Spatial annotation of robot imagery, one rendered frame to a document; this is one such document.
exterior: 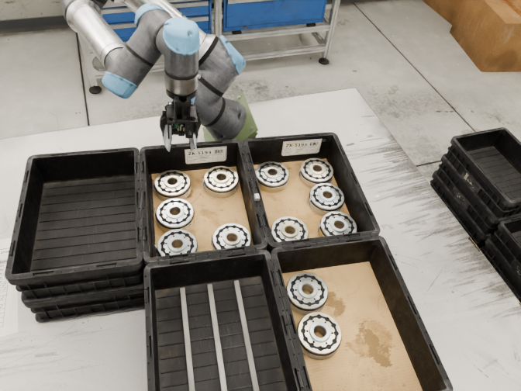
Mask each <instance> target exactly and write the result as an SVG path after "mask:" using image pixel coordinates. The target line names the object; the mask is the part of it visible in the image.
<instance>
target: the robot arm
mask: <svg viewBox="0 0 521 391"><path fill-rule="evenodd" d="M107 1H108V0H60V2H61V8H62V12H63V14H64V18H65V20H66V22H67V24H68V25H69V27H70V28H72V29H73V31H75V32H76V33H80V34H81V36H82V38H83V39H84V40H85V42H86V43H87V45H89V47H90V48H91V50H92V51H93V53H94V54H95V56H96V57H97V58H98V59H99V61H100V62H101V63H102V65H103V66H104V68H105V69H106V70H107V71H106V72H105V75H104V76H103V78H102V84H103V85H104V86H105V87H106V88H107V89H108V90H109V91H110V92H112V93H113V94H114V95H117V96H119V97H120V98H122V99H128V98H129V97H130V96H131V95H132V94H133V93H134V92H135V91H136V89H138V88H139V87H138V86H139V85H140V83H141V82H142V80H143V79H144V78H145V77H146V76H147V74H148V72H149V71H150V69H151V68H152V67H153V66H154V65H155V63H156V62H157V60H158V59H159V58H160V56H161V54H163V55H164V85H165V88H166V93H167V95H168V96H169V97H170V98H172V102H169V103H168V104H167V105H166V106H165V107H164V108H165V110H166V111H162V115H161V117H160V129H161V132H162V137H163V140H164V146H165V147H166V149H167V151H168V152H171V141H172V135H178V136H184V135H185V138H188V139H189V146H190V150H191V151H193V149H194V148H195V149H197V148H196V144H197V140H198V131H199V128H200V126H201V124H202V125H203V126H204V127H205V128H206V129H207V130H208V131H209V133H210V134H211V135H212V137H213V138H214V139H216V140H232V139H234V138H235V137H236V136H237V135H238V134H239V133H240V131H241V130H242V129H243V126H244V123H245V122H246V118H247V111H246V109H245V107H244V106H243V105H242V104H241V103H239V102H238V101H234V100H232V99H226V98H223V94H224V93H225V92H226V90H227V89H228V88H229V87H230V86H231V84H232V83H233V82H234V81H235V79H236V78H237V77H238V75H240V72H241V71H242V70H243V69H244V67H245V65H246V61H245V60H244V58H243V57H242V56H241V55H240V53H239V52H238V51H237V50H236V49H235V48H234V47H233V45H232V44H231V43H230V42H229V41H228V40H227V39H226V38H225V37H224V36H223V35H222V36H220V37H219V38H218V37H217V36H216V35H215V34H211V35H208V34H206V33H204V32H203V31H202V30H201V29H199V27H198V25H197V24H196V23H195V22H194V21H192V20H189V19H188V18H187V17H186V16H184V15H183V14H182V13H181V12H179V11H178V10H177V9H176V8H175V7H174V6H173V5H172V4H171V3H169V2H168V1H167V0H111V1H112V2H114V3H123V4H124V5H126V6H127V7H128V8H129V9H131V10H132V11H133V12H135V13H136V15H135V19H134V21H135V25H136V31H135V32H134V34H133V35H132V36H131V37H130V39H129V41H128V42H127V43H126V44H124V42H123V41H122V40H121V39H120V38H119V36H118V35H117V34H116V32H115V31H114V30H113V29H112V27H111V26H110V25H109V24H108V23H107V22H106V21H105V20H104V18H103V17H102V11H101V10H102V8H103V6H104V5H105V3H106V2H107Z"/></svg>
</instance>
